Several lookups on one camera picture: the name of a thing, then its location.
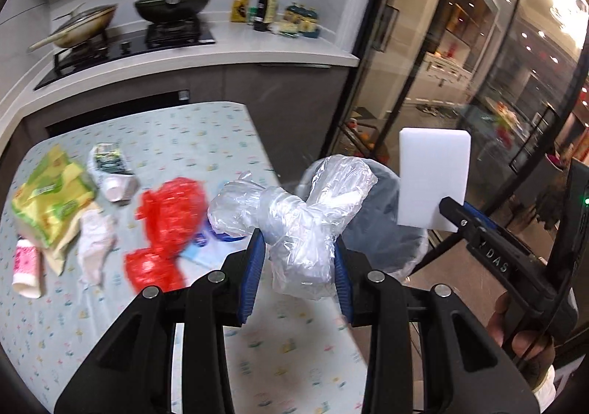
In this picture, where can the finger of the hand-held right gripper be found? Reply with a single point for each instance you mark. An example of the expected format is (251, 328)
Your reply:
(497, 262)
(481, 214)

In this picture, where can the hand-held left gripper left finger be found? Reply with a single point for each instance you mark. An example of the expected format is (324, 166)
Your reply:
(252, 278)

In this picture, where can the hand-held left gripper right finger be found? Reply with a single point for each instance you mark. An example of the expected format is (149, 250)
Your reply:
(343, 280)

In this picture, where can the light blue packet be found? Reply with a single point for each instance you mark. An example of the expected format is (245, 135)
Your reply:
(202, 253)

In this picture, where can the white foam block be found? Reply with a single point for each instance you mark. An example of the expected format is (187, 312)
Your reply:
(432, 179)

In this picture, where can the clear plastic bag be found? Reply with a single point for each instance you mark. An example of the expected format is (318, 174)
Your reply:
(299, 230)

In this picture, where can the white-lined waste bin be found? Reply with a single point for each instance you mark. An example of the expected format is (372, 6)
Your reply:
(382, 221)

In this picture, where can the red plastic bag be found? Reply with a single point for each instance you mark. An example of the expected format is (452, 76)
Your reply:
(170, 216)

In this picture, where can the white wrapper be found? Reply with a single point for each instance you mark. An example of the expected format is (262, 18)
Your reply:
(94, 244)

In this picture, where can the white paper cup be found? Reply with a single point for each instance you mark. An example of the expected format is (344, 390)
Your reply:
(117, 188)

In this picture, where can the yellow green packaging bag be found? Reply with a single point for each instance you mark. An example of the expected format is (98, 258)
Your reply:
(50, 198)

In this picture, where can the small pink bottle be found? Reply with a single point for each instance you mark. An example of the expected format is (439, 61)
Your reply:
(25, 264)

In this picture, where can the person's right forearm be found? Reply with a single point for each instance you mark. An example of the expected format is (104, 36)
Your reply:
(548, 398)

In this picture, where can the person's right hand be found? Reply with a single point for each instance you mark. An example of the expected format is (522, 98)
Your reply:
(524, 347)

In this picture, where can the pair of shoes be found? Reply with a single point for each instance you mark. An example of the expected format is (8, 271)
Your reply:
(432, 110)

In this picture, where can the white sideboard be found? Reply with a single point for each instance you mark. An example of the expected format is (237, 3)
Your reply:
(448, 69)

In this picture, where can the floral tablecloth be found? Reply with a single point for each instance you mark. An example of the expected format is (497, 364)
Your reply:
(184, 138)

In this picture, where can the grey kitchen cabinet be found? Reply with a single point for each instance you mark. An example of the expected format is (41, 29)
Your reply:
(285, 87)

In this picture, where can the glass sliding door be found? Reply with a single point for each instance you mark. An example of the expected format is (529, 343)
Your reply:
(460, 4)

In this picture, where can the white food packet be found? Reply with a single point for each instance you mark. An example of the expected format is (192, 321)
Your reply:
(286, 29)

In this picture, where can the small green bottle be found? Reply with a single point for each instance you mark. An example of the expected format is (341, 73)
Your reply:
(252, 16)

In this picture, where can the spice jar set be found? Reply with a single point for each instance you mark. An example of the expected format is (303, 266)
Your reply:
(301, 20)

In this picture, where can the black gas stove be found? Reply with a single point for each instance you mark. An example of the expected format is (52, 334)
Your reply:
(124, 48)

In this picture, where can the dark sauce bottle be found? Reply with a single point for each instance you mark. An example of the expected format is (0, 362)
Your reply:
(267, 4)

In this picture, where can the yellow seasoning packet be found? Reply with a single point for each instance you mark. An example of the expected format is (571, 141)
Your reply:
(241, 0)

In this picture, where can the black lidded pan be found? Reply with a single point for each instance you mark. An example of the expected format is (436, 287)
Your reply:
(175, 4)

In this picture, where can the wok with glass lid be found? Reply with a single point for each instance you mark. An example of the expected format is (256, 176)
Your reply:
(87, 23)

